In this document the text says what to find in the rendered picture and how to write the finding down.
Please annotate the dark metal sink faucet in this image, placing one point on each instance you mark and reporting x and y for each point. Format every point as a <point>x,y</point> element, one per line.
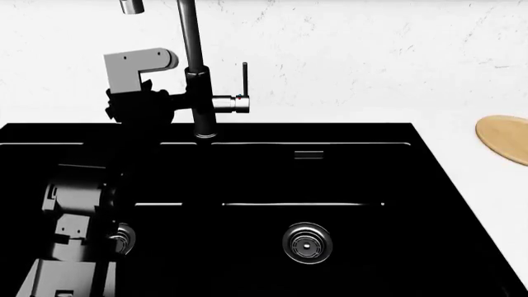
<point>197,55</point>

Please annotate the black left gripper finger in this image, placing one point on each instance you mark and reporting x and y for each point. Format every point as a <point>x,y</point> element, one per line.
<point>179,99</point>

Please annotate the round chrome drain strainer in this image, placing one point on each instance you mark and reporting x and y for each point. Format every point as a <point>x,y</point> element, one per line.
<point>307,243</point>
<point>125,236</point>

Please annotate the chrome sink overflow slot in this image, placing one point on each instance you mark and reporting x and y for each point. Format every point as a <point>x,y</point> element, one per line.
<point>309,154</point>

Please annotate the grey gripper camera bracket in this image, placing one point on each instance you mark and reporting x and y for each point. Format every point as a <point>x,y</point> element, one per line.
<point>123,72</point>

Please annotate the black kitchen sink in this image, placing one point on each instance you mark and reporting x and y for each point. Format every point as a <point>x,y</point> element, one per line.
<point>383,176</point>

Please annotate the round wooden cutting board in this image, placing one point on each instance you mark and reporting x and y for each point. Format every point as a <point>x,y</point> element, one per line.
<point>508,137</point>

